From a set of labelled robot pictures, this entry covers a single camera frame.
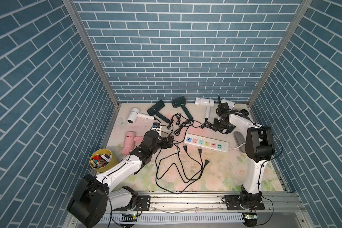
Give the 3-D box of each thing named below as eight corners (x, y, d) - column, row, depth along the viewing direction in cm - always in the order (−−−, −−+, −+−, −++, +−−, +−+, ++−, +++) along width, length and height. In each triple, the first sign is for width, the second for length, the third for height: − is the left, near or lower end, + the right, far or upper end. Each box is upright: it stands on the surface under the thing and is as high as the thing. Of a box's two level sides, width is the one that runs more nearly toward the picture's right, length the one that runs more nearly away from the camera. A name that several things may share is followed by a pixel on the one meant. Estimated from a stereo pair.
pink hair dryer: (122, 154, 93) (120, 150, 89) (127, 135, 102) (125, 131, 98) (139, 154, 93) (138, 151, 89) (143, 135, 102) (141, 131, 98)
